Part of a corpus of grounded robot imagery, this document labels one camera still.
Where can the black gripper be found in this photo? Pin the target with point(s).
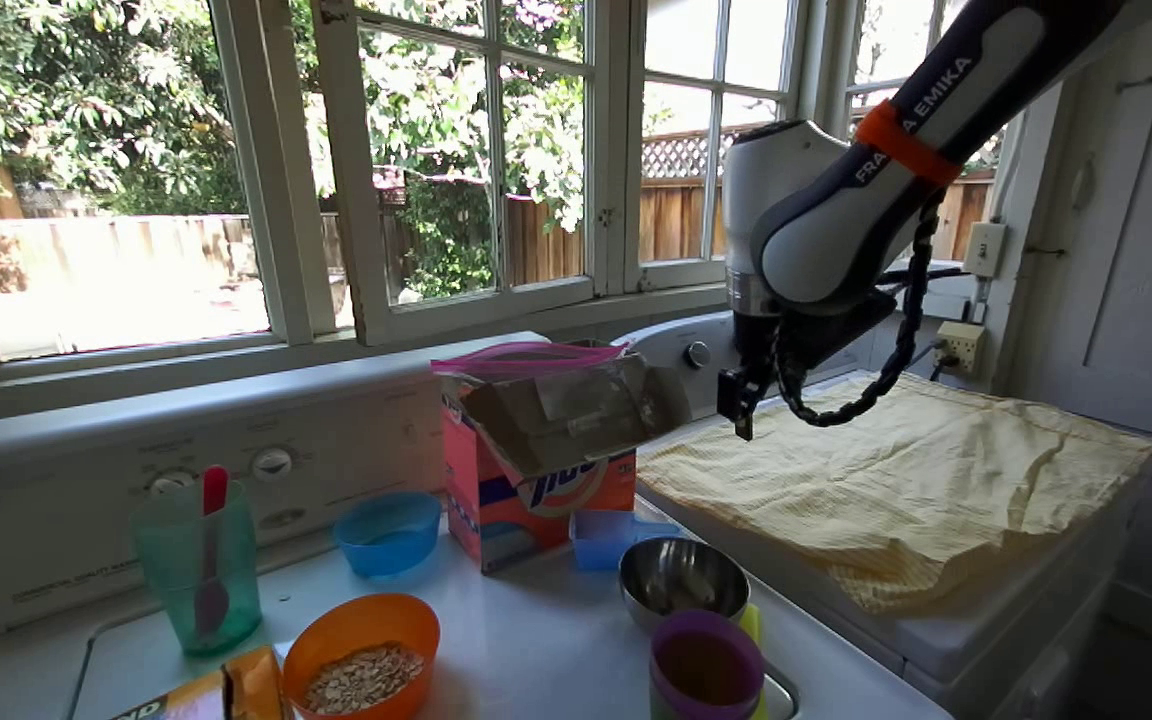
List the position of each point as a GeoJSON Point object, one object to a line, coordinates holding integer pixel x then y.
{"type": "Point", "coordinates": [801, 334]}

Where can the yellow striped towel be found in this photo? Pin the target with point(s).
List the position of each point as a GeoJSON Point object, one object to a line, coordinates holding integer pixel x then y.
{"type": "Point", "coordinates": [899, 494]}

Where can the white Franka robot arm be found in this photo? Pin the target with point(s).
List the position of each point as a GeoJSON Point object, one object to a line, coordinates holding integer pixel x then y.
{"type": "Point", "coordinates": [816, 243]}

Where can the small grey washer knob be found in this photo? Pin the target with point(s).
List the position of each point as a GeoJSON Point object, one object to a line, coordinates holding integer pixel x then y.
{"type": "Point", "coordinates": [695, 355]}

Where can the stainless steel bowl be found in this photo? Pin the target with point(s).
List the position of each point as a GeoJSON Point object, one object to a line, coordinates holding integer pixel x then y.
{"type": "Point", "coordinates": [682, 579]}

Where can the small blue plastic cup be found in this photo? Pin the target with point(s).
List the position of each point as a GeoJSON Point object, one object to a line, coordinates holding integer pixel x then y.
{"type": "Point", "coordinates": [602, 543]}

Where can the wooden garden fence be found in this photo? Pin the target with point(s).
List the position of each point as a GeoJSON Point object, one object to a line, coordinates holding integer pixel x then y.
{"type": "Point", "coordinates": [671, 222]}

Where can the beige plug adapter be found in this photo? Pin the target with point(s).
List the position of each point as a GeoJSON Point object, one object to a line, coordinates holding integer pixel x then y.
{"type": "Point", "coordinates": [960, 344]}

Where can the orange detergent box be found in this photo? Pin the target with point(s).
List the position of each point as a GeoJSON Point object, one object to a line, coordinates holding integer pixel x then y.
{"type": "Point", "coordinates": [522, 514]}

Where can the purple plastic cup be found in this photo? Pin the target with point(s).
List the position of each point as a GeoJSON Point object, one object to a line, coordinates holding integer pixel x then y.
{"type": "Point", "coordinates": [706, 666]}

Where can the white washing machine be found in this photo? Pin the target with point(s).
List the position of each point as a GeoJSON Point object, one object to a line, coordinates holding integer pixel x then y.
{"type": "Point", "coordinates": [1002, 642]}

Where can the blue plastic bowl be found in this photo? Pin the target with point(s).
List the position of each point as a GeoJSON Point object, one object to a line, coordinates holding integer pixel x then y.
{"type": "Point", "coordinates": [384, 538]}

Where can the orange plastic bowl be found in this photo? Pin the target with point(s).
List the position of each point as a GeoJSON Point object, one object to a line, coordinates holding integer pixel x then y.
{"type": "Point", "coordinates": [363, 666]}

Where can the white dryer knob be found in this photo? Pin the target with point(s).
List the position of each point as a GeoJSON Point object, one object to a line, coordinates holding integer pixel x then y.
{"type": "Point", "coordinates": [273, 461]}
{"type": "Point", "coordinates": [175, 482]}

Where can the red and white spoon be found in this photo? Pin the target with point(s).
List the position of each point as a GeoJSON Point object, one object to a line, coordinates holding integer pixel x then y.
{"type": "Point", "coordinates": [213, 561]}

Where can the orange food box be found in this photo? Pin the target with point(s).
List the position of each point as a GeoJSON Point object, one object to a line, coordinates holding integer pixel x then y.
{"type": "Point", "coordinates": [248, 685]}

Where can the teal plastic cup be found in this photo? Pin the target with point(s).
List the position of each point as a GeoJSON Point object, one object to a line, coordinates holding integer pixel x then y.
{"type": "Point", "coordinates": [161, 584]}

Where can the white dryer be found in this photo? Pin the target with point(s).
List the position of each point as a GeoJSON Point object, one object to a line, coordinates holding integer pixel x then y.
{"type": "Point", "coordinates": [69, 535]}

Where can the green tree foliage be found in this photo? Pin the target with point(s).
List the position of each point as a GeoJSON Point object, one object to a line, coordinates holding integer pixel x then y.
{"type": "Point", "coordinates": [69, 104]}

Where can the white wall outlet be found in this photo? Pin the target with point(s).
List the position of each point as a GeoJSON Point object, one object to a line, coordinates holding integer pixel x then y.
{"type": "Point", "coordinates": [985, 248]}

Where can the pale garden wall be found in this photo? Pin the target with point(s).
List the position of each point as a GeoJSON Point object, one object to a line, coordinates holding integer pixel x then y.
{"type": "Point", "coordinates": [139, 280]}

